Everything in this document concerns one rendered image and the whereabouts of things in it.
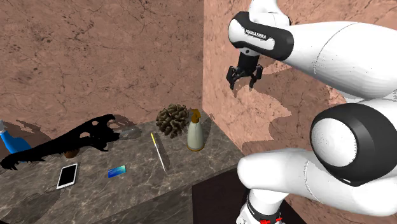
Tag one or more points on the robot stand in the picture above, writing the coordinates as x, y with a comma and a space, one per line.
217, 198

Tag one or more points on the black animal skull figure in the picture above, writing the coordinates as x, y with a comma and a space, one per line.
77, 139

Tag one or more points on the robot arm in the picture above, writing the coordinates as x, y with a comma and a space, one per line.
341, 56

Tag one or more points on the white smartphone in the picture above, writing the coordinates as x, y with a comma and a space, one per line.
67, 176

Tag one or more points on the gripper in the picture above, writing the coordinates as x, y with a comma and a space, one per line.
247, 63

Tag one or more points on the yellow and white pen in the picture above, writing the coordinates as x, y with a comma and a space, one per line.
158, 152

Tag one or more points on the small brown round object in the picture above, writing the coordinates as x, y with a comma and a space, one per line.
71, 153

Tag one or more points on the brown pine cone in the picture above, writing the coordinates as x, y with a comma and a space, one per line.
172, 120

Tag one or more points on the blue bottle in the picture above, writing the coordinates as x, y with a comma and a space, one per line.
14, 144

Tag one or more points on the grey spray bottle brown top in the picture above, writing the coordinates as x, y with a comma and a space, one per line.
195, 135

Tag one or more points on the blue card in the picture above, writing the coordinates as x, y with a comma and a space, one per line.
117, 171

